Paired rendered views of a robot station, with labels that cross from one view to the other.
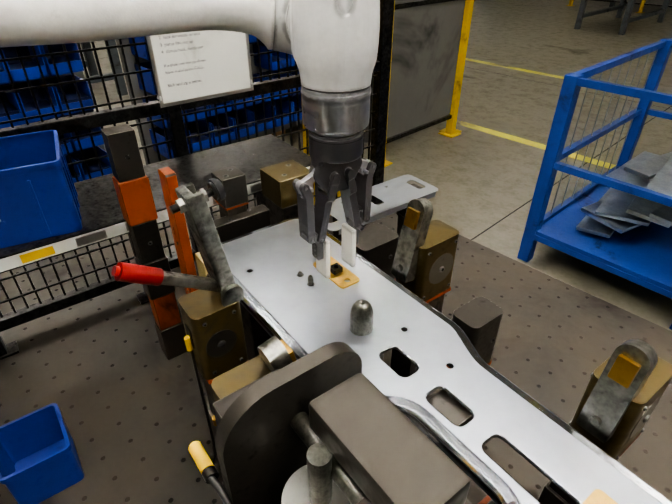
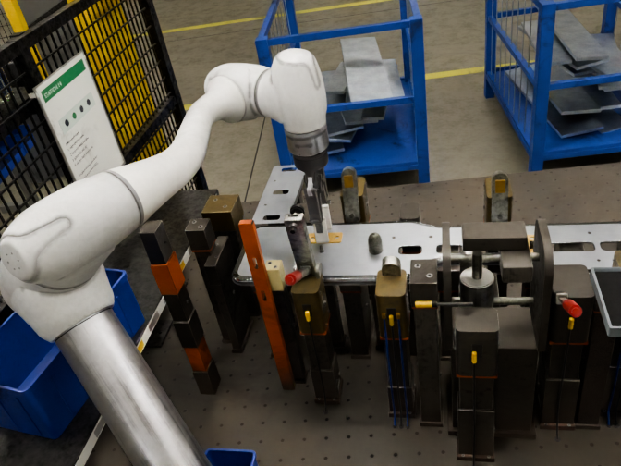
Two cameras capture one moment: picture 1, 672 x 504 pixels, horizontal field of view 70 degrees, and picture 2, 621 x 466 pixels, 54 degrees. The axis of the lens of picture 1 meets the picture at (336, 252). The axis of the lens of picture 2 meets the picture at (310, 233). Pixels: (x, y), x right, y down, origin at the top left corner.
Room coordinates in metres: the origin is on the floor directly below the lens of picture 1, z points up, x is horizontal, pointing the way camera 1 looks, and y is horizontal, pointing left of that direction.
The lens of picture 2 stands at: (-0.28, 0.73, 1.85)
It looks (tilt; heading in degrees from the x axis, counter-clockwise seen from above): 35 degrees down; 323
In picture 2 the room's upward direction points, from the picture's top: 11 degrees counter-clockwise
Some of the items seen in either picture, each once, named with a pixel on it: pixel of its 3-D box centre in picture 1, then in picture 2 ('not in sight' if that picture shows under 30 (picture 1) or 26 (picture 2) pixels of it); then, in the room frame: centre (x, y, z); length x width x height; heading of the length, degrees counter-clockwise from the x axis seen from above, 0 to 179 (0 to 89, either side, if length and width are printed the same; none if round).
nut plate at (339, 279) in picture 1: (335, 269); (324, 236); (0.63, 0.00, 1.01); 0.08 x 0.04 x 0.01; 37
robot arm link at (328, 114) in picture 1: (336, 107); (307, 137); (0.63, 0.00, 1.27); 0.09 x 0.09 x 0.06
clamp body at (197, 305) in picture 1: (217, 391); (318, 346); (0.49, 0.18, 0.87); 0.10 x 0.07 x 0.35; 127
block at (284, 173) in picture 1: (291, 244); (236, 258); (0.89, 0.10, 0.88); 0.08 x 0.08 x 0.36; 37
